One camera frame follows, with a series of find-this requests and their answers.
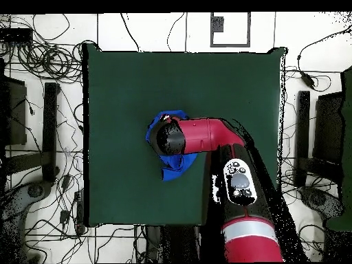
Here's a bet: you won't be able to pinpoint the blue printed shirt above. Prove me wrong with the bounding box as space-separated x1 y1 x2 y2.
145 109 199 182

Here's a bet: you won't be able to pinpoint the black flat box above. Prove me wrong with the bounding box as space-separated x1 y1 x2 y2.
0 27 34 43

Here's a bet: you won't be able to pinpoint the dark green table cloth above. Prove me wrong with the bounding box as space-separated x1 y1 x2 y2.
82 43 288 228

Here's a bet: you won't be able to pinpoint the dark grey square tag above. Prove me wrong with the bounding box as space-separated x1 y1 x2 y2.
212 16 225 33

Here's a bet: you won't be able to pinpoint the black power strip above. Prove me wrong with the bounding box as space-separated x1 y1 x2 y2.
74 189 86 234

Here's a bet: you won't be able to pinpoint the black power adapter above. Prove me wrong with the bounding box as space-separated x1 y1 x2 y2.
300 71 316 89

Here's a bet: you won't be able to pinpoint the grey chair base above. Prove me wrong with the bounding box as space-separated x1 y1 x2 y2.
0 179 53 221
298 185 346 221

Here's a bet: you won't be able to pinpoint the dark box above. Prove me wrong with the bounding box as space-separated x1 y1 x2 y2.
0 76 28 146
312 91 344 166

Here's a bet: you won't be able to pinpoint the green hanging cloth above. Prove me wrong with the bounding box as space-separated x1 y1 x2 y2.
325 65 352 232

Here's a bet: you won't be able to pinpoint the grey square floor frame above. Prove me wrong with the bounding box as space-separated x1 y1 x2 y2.
210 12 252 48

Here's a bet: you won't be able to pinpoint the black frame leg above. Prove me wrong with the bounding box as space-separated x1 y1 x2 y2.
41 82 61 184
294 90 311 188

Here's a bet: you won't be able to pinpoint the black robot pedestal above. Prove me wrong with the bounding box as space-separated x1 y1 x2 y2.
134 224 221 263

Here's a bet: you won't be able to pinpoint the coiled black cables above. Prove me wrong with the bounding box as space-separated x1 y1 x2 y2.
16 41 83 83

